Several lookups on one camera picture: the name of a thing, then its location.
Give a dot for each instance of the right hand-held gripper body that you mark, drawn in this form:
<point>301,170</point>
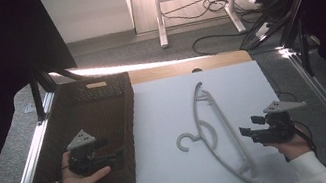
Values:
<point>275,127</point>

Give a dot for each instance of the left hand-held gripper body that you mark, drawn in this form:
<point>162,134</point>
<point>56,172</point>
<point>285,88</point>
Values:
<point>86,159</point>

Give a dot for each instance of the person's right hand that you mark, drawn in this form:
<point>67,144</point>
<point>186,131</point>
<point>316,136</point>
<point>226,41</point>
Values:
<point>291,148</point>

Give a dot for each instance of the brown woven basket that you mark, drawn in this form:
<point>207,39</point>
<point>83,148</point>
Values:
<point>101,116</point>

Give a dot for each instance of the grey plastic clothes hanger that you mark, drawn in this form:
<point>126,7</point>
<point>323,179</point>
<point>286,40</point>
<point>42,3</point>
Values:
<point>211,130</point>

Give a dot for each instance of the white table mat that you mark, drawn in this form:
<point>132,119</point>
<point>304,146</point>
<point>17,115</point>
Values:
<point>163,122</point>

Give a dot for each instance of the black metal stand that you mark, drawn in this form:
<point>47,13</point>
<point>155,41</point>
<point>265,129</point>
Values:
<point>37,96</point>
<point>304,46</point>

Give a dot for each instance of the white power strip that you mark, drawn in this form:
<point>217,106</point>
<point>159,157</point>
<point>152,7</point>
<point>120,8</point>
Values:
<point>263,29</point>

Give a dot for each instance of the wooden table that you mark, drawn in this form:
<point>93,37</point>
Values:
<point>180,68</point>

